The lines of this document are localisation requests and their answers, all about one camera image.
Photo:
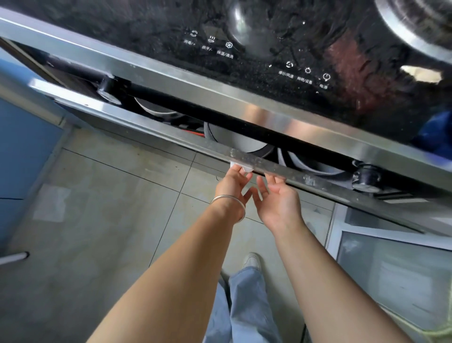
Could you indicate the person's left hand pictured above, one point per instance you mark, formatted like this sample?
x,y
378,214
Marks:
x,y
231,189

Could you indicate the person's right hand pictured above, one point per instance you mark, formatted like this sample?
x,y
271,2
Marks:
x,y
280,205

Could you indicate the person's right thumb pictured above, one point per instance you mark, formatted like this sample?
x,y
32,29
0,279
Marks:
x,y
260,190

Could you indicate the person's left thumb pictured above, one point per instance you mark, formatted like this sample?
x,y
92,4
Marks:
x,y
248,196

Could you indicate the stainless steel drawer front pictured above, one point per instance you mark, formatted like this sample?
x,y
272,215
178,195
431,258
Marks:
x,y
197,141

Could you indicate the person's right forearm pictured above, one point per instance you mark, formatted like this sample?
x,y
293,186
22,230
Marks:
x,y
328,282

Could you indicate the person's left forearm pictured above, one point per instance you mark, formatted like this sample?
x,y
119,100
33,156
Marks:
x,y
176,275

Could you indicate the white plastic tab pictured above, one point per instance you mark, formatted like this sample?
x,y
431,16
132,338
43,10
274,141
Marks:
x,y
247,169

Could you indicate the white plate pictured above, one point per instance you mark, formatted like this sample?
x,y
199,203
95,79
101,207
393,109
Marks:
x,y
233,136
155,109
310,164

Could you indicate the white shoe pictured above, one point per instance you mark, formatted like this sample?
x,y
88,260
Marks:
x,y
252,260

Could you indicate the black round knob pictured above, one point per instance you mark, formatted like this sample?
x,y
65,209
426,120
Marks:
x,y
107,90
365,176

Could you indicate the light blue jeans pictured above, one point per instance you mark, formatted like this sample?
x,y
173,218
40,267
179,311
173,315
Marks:
x,y
247,311

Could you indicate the black glass integrated stove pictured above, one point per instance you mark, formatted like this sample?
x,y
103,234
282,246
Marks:
x,y
282,42

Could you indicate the glass door cabinet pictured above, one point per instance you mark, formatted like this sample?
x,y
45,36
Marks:
x,y
395,272

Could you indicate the blue cabinet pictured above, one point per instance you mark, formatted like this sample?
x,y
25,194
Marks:
x,y
24,148

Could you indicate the white tube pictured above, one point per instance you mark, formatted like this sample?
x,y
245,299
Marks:
x,y
14,258

